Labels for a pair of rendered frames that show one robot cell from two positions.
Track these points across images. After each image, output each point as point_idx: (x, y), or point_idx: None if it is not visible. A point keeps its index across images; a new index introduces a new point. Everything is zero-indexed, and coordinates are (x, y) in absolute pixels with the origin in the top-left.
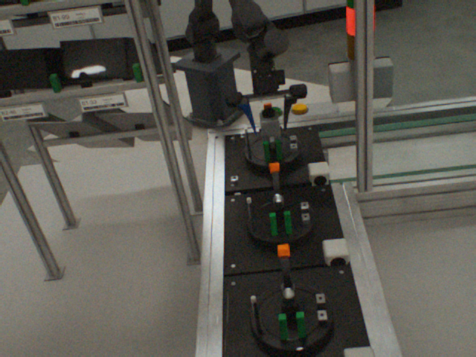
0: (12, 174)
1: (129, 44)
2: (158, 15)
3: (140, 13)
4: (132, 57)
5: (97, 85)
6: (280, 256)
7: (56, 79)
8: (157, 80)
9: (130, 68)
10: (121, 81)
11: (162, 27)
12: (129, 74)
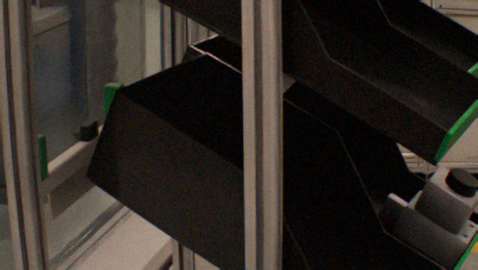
0: (173, 239)
1: (130, 118)
2: (243, 124)
3: (11, 20)
4: (124, 151)
5: (82, 144)
6: None
7: (108, 94)
8: (23, 200)
9: (103, 164)
10: (61, 161)
11: (263, 173)
12: (92, 172)
